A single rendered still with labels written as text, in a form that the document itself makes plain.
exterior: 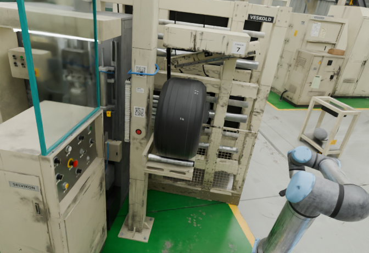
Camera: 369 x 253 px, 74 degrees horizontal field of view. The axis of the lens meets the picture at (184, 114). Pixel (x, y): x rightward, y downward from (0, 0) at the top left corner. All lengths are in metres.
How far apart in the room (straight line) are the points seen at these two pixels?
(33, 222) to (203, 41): 1.47
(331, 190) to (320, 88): 5.57
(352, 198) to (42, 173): 1.23
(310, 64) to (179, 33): 4.51
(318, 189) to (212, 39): 1.21
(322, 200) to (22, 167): 1.23
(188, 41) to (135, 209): 1.45
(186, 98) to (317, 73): 4.92
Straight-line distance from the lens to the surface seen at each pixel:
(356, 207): 0.97
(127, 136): 1.86
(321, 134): 4.49
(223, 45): 1.79
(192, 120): 1.48
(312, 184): 0.93
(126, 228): 2.53
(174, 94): 1.53
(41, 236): 1.64
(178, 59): 1.97
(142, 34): 1.58
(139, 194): 2.15
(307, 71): 6.03
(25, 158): 1.31
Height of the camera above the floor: 1.95
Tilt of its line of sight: 25 degrees down
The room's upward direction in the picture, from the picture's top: 7 degrees clockwise
